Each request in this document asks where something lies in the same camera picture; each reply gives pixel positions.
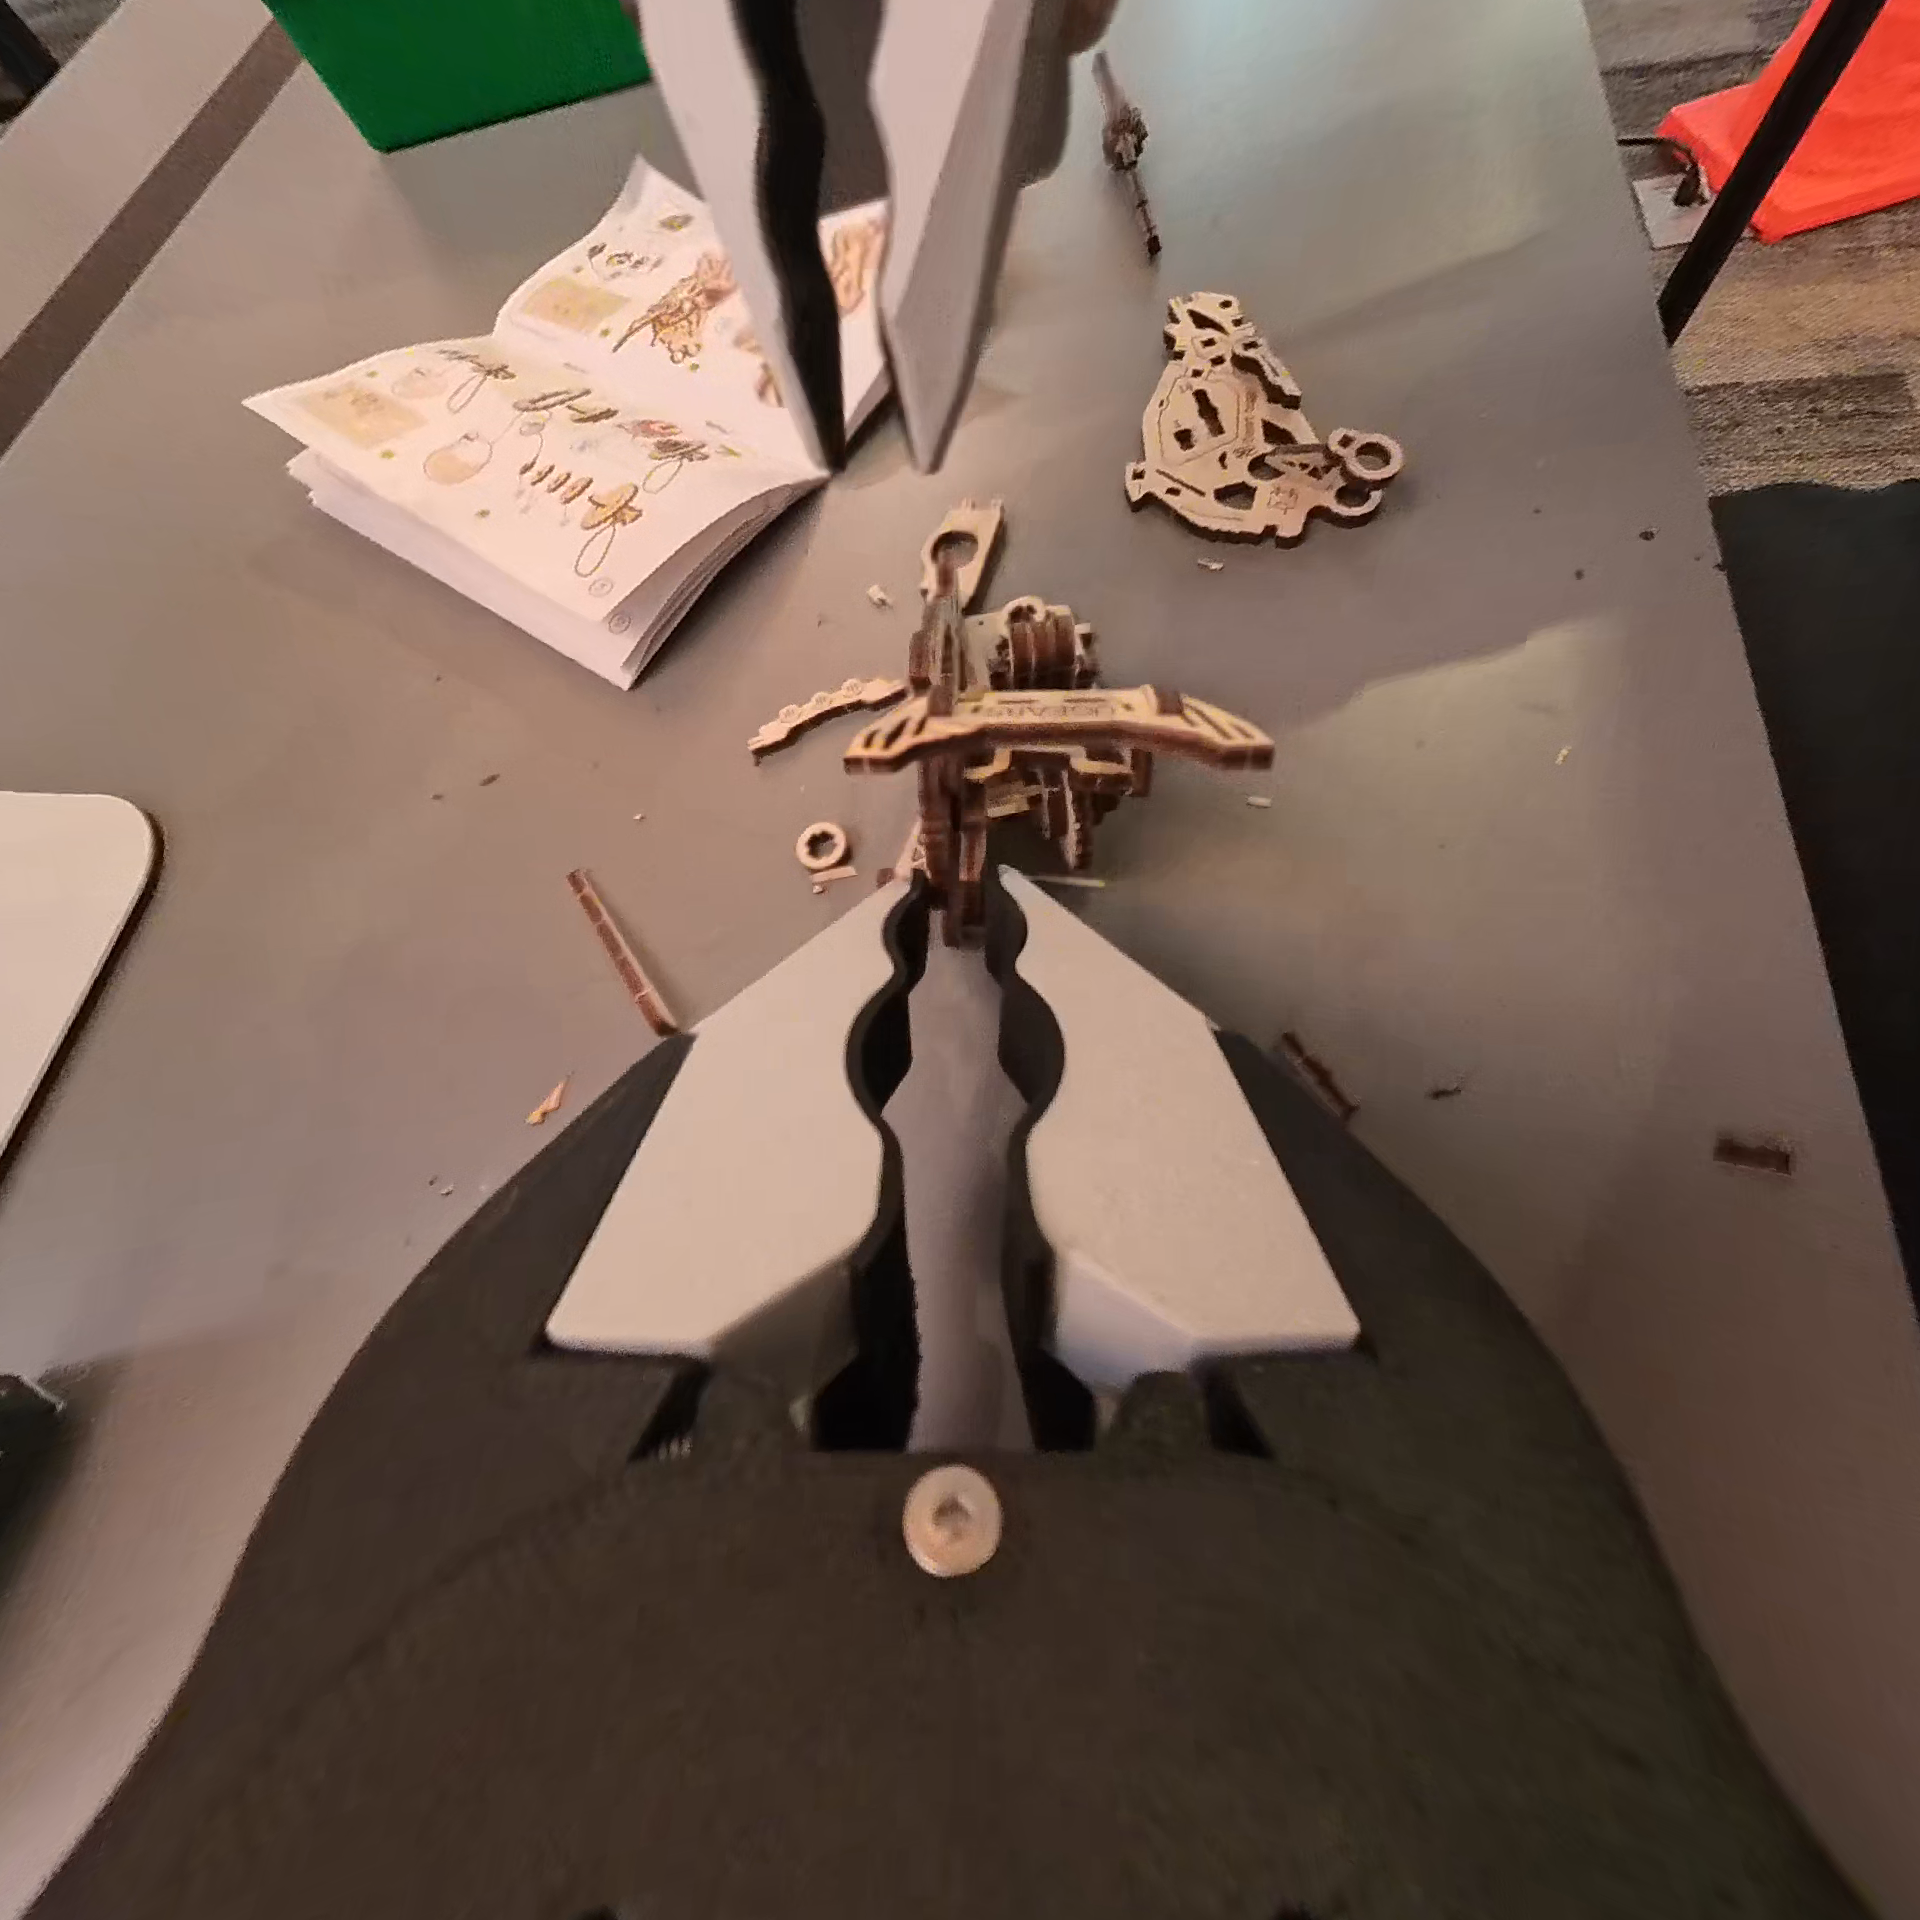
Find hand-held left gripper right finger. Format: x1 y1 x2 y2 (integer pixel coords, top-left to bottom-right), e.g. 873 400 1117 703
992 863 1366 1400

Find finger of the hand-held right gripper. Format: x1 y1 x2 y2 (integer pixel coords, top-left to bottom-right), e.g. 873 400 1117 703
877 0 1045 478
632 0 848 471

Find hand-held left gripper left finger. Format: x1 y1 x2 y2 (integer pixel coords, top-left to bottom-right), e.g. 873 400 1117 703
543 877 923 1377

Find small wooden link part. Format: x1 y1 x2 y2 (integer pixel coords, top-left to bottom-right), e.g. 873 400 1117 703
918 499 1007 606

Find pale wooden parts sheet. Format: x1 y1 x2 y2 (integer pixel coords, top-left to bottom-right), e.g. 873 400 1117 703
1125 288 1407 544

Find brown wooden model assembly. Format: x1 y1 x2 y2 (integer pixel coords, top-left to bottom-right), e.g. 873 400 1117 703
839 592 1277 951

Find dark wooden axle rod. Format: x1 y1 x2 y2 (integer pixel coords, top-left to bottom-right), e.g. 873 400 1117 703
1093 48 1163 264

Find long notched wooden strip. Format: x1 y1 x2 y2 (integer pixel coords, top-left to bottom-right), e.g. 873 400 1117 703
567 865 680 1040

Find stacked green plastic bins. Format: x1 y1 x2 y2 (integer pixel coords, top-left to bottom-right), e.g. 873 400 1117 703
262 0 654 155

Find open instruction booklet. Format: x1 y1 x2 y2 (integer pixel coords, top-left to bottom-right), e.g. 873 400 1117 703
243 157 896 692

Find curved wooden part oval holes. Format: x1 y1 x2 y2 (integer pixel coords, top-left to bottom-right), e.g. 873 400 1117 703
748 675 912 760

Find wooden book stand white base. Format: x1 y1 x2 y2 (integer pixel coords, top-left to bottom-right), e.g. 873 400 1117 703
0 791 160 1157

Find orange traffic cone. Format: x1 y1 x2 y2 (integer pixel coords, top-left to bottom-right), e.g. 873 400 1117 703
1656 23 1920 249

